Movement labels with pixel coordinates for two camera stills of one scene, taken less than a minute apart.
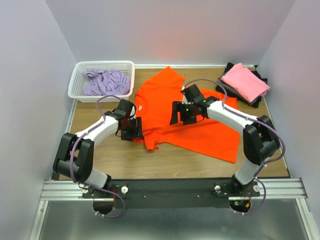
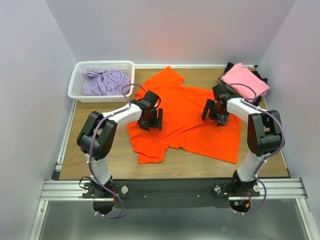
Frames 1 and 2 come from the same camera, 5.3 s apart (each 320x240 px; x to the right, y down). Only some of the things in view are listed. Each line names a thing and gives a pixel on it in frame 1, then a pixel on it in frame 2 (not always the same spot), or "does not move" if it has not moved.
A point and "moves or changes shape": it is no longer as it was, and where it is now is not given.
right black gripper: [177, 106] → [222, 120]
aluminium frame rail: [291, 189] does not move
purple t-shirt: [110, 82] does not move
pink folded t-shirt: [249, 84] does not move
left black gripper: [137, 131] → [157, 123]
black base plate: [173, 193] does not move
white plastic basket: [90, 79] does not move
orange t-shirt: [209, 137] moves or changes shape
